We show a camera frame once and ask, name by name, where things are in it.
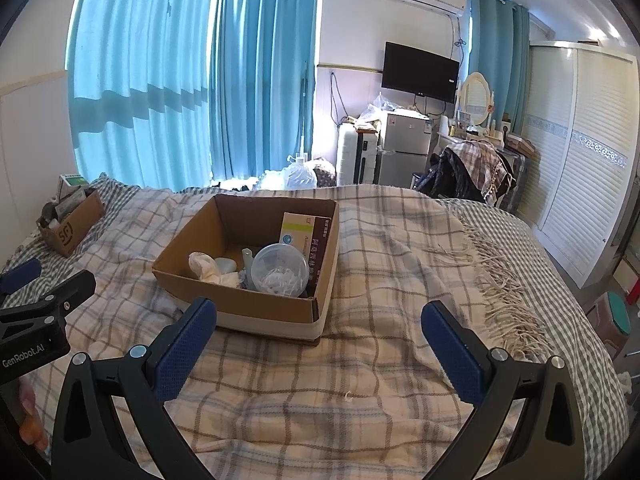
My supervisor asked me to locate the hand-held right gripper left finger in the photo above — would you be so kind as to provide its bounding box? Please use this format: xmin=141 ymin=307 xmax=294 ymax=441
xmin=51 ymin=296 xmax=218 ymax=480

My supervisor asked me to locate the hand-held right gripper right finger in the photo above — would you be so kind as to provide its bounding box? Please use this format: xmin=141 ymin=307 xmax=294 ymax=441
xmin=421 ymin=301 xmax=586 ymax=480

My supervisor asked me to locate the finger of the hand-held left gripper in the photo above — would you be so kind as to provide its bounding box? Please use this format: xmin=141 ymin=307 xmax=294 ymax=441
xmin=0 ymin=258 xmax=43 ymax=297
xmin=0 ymin=269 xmax=97 ymax=328

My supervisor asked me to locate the large cardboard box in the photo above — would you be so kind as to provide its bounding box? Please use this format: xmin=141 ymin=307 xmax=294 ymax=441
xmin=151 ymin=194 xmax=341 ymax=343

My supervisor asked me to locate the white tissue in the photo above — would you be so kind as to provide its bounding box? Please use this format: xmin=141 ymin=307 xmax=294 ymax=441
xmin=188 ymin=252 xmax=242 ymax=289

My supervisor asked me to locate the clear round plastic container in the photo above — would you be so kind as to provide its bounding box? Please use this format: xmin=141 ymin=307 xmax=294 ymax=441
xmin=249 ymin=243 xmax=309 ymax=298

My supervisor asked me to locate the yellow and maroon medicine box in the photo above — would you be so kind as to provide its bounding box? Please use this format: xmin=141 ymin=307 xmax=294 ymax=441
xmin=279 ymin=212 xmax=334 ymax=283

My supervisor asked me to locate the person's left hand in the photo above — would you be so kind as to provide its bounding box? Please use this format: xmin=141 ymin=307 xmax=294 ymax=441
xmin=19 ymin=377 xmax=50 ymax=455

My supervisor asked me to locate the small printed cardboard box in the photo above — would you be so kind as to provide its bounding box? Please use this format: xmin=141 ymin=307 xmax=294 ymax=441
xmin=37 ymin=187 xmax=106 ymax=259

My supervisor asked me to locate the green and white carton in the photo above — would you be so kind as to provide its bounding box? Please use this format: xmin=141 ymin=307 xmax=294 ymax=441
xmin=56 ymin=173 xmax=87 ymax=202

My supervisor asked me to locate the plaid beige blanket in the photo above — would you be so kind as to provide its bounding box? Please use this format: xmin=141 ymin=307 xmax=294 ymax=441
xmin=30 ymin=184 xmax=557 ymax=480

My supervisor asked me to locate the grey gingham bed sheet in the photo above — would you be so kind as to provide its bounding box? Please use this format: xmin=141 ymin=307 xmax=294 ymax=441
xmin=0 ymin=172 xmax=632 ymax=480

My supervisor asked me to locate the teal topped stool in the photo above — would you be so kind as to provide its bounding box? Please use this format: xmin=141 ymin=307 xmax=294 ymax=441
xmin=589 ymin=291 xmax=632 ymax=357

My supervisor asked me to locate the black jacket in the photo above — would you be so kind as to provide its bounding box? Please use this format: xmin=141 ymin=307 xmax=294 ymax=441
xmin=415 ymin=147 xmax=482 ymax=202

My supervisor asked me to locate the pack of water bottles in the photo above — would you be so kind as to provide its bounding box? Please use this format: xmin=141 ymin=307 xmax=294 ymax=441
xmin=257 ymin=170 xmax=291 ymax=191

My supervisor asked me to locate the white plastic bag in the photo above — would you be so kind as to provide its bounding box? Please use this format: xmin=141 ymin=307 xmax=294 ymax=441
xmin=287 ymin=155 xmax=318 ymax=190

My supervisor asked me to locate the silver small fridge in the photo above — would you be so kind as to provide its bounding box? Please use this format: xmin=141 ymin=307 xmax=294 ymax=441
xmin=375 ymin=111 xmax=433 ymax=187

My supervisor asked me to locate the white suitcase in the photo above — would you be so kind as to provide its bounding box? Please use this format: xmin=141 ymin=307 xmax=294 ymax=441
xmin=336 ymin=124 xmax=381 ymax=186

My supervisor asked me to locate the dark patterned bag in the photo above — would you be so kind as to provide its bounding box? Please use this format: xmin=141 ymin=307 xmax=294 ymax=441
xmin=312 ymin=157 xmax=339 ymax=187

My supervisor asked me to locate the wide blue curtain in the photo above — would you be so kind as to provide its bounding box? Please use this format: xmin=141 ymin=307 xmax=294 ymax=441
xmin=65 ymin=0 xmax=222 ymax=191

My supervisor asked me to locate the white louvred wardrobe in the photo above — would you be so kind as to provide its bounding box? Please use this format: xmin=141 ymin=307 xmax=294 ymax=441
xmin=520 ymin=40 xmax=640 ymax=289

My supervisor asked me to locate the clear plastic bag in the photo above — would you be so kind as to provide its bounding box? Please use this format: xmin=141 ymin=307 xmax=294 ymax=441
xmin=357 ymin=92 xmax=397 ymax=127

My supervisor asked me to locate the white oval vanity mirror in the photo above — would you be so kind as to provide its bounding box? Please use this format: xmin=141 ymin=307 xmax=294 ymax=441
xmin=457 ymin=72 xmax=493 ymax=129

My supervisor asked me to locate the pleated blue curtain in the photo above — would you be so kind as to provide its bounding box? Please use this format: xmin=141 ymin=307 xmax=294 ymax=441
xmin=210 ymin=0 xmax=322 ymax=184

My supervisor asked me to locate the narrow blue curtain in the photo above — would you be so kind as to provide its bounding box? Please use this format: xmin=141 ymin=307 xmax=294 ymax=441
xmin=467 ymin=0 xmax=531 ymax=132

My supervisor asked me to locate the black wall television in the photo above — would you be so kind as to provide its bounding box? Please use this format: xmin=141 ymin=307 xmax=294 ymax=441
xmin=381 ymin=42 xmax=461 ymax=102

